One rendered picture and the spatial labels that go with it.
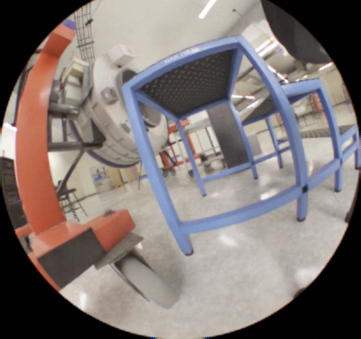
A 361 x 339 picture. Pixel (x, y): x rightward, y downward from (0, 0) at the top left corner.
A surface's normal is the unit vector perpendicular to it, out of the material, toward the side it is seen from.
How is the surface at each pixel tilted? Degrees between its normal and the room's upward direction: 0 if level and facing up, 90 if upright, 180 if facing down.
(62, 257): 90
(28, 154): 90
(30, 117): 90
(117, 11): 180
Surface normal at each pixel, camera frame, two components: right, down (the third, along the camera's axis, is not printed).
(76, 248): 0.90, -0.33
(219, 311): -0.34, -0.94
